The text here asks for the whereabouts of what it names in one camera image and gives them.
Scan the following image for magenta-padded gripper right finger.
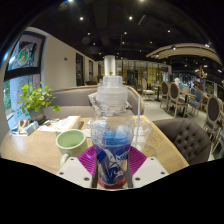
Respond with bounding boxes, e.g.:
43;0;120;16
125;146;170;190

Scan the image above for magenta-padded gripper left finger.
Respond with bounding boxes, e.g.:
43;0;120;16
55;146;100;190

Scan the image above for clear blue-labelled drink bottle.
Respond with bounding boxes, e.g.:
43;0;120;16
89;75;136;188

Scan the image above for pale green mug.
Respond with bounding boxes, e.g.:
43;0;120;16
55;128;89;168

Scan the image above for flat round red coaster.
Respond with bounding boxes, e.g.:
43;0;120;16
96;179;130;190

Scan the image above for clear plastic cup with straw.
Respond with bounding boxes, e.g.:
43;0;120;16
129;96;154;153

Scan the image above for white rectangular box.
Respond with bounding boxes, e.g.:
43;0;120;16
66;115;82;131

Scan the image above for dark grey tufted armchair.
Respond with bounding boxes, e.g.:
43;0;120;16
152;117;213;166

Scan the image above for white printed paper sheet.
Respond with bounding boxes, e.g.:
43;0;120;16
37;115;71;135

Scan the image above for blue and white carton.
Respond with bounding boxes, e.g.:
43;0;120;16
24;120;40;136

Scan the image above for grey curved sofa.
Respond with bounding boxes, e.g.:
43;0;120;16
42;84;146;120

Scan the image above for group of dining chairs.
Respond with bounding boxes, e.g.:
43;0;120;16
141;77;224;155

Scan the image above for green potted plant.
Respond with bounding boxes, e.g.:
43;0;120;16
16;81;61;123

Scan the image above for person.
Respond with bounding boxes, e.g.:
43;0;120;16
173;76;182;89

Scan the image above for group of ceiling lights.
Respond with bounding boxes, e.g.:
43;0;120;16
64;0;223;73

